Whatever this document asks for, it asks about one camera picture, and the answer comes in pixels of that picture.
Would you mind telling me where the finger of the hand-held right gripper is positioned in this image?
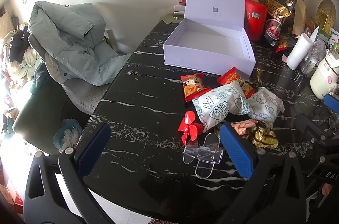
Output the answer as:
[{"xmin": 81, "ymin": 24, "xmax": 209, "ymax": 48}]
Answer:
[
  {"xmin": 323, "ymin": 94, "xmax": 339, "ymax": 115},
  {"xmin": 298, "ymin": 113, "xmax": 339, "ymax": 153}
]

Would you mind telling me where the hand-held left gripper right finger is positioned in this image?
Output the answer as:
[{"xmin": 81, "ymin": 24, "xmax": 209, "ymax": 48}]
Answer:
[{"xmin": 217, "ymin": 122, "xmax": 315, "ymax": 224}]

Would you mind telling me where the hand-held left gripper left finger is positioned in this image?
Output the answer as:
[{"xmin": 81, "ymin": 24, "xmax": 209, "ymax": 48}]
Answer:
[{"xmin": 24, "ymin": 123, "xmax": 114, "ymax": 224}]

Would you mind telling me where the gold shrimp snack packet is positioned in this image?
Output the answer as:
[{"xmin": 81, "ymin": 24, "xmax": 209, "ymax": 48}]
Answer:
[{"xmin": 229, "ymin": 119, "xmax": 278, "ymax": 148}]

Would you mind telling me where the white wave-print bread packet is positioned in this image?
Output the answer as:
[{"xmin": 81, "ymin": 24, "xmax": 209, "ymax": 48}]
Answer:
[{"xmin": 192, "ymin": 81, "xmax": 252, "ymax": 133}]

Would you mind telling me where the red toy propeller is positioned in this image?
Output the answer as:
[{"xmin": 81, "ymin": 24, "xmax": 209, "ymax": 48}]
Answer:
[{"xmin": 178, "ymin": 111, "xmax": 203, "ymax": 146}]

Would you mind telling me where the white pastry-print bread packet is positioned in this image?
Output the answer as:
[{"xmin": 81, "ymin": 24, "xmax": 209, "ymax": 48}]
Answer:
[{"xmin": 245, "ymin": 86, "xmax": 285, "ymax": 128}]

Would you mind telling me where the red gold-print snack packet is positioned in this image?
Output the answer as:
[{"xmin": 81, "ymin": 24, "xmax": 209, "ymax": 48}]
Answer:
[{"xmin": 217, "ymin": 67, "xmax": 255, "ymax": 99}]

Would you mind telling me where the red cartoon-print snack packet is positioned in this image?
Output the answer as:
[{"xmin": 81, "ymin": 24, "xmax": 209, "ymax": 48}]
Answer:
[{"xmin": 181, "ymin": 73, "xmax": 212, "ymax": 102}]

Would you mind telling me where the white gift box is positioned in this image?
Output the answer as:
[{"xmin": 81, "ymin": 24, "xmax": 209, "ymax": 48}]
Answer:
[{"xmin": 162, "ymin": 0, "xmax": 256, "ymax": 82}]

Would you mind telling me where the cream white kettle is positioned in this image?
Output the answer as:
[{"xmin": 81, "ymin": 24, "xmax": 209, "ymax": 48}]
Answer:
[{"xmin": 310, "ymin": 51, "xmax": 339, "ymax": 100}]

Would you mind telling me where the white plastic bin bag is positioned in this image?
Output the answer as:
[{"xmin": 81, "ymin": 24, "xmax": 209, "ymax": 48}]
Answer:
[{"xmin": 53, "ymin": 119, "xmax": 83, "ymax": 153}]

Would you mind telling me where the clear plastic bag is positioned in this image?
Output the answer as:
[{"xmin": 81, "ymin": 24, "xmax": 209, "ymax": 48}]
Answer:
[{"xmin": 300, "ymin": 39, "xmax": 327, "ymax": 77}]

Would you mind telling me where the grey leaf-print cushion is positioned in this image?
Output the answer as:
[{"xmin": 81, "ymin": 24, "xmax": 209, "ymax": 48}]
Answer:
[{"xmin": 61, "ymin": 78, "xmax": 112, "ymax": 115}]

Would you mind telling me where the white paper roll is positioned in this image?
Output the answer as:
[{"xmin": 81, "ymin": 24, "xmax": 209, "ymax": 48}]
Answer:
[{"xmin": 287, "ymin": 32, "xmax": 313, "ymax": 69}]

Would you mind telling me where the dark green chair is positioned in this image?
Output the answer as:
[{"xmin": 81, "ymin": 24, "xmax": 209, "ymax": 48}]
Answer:
[{"xmin": 12, "ymin": 76, "xmax": 88, "ymax": 156}]

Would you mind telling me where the small orange snack packet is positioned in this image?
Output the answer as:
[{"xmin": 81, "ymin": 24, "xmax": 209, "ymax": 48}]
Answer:
[{"xmin": 274, "ymin": 36, "xmax": 290, "ymax": 53}]

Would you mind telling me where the green yellow tea box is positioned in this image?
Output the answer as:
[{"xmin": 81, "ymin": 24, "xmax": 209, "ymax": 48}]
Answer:
[{"xmin": 318, "ymin": 15, "xmax": 335, "ymax": 34}]

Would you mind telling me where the brown paper bag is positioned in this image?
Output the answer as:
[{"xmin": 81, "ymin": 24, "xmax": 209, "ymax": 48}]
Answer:
[{"xmin": 291, "ymin": 0, "xmax": 307, "ymax": 35}]

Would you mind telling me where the round woven gold plate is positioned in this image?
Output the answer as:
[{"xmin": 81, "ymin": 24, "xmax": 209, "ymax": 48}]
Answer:
[{"xmin": 316, "ymin": 0, "xmax": 337, "ymax": 29}]

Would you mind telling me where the black gold food bag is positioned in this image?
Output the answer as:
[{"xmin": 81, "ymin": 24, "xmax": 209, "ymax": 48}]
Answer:
[{"xmin": 263, "ymin": 0, "xmax": 297, "ymax": 48}]

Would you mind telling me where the red plastic canister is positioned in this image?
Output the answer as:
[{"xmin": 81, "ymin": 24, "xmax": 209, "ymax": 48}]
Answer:
[{"xmin": 244, "ymin": 0, "xmax": 268, "ymax": 41}]

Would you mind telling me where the grey-green padded jacket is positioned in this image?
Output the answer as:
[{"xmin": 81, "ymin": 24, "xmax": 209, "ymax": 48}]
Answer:
[{"xmin": 28, "ymin": 1, "xmax": 131, "ymax": 87}]

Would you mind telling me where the pile of clothes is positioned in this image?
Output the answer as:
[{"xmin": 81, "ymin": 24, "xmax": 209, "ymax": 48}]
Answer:
[{"xmin": 0, "ymin": 23, "xmax": 47, "ymax": 87}]

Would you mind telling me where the green scalloped mat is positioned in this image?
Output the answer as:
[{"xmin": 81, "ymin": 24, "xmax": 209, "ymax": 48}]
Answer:
[{"xmin": 159, "ymin": 13, "xmax": 184, "ymax": 24}]

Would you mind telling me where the white power bank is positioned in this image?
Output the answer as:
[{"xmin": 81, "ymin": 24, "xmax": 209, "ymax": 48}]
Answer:
[{"xmin": 173, "ymin": 4, "xmax": 186, "ymax": 19}]

